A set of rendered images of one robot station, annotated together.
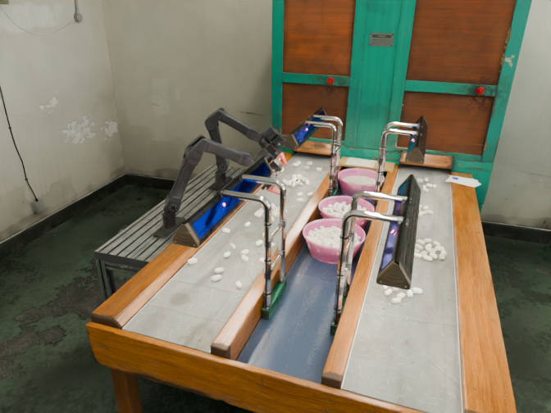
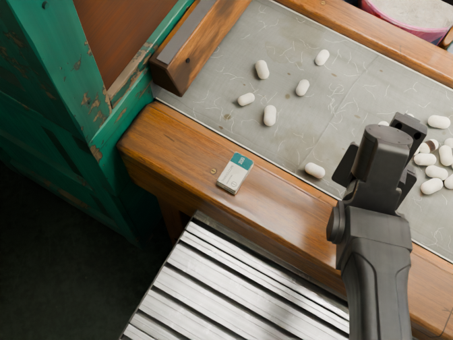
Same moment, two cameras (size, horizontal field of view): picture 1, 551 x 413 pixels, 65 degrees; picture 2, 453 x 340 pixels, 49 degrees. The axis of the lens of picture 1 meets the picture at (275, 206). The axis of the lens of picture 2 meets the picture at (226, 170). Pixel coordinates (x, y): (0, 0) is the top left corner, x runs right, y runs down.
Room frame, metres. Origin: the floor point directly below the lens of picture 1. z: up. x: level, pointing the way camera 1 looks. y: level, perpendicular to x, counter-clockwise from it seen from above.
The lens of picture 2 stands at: (2.57, 0.30, 1.53)
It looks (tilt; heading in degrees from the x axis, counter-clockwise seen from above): 69 degrees down; 278
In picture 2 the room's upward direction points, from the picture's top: 5 degrees clockwise
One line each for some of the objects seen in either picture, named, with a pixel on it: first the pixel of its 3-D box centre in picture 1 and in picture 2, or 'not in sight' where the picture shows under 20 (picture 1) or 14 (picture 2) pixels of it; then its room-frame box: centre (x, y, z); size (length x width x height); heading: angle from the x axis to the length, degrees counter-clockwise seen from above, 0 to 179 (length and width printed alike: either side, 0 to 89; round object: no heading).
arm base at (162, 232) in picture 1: (169, 220); not in sight; (1.85, 0.51, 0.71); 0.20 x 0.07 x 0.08; 163
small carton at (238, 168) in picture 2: not in sight; (235, 173); (2.60, 0.01, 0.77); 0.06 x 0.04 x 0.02; 71
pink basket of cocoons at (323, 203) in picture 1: (345, 215); not in sight; (1.91, -0.34, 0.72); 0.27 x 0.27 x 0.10
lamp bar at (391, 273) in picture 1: (403, 220); not in sight; (1.16, -0.38, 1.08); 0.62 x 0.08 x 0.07; 161
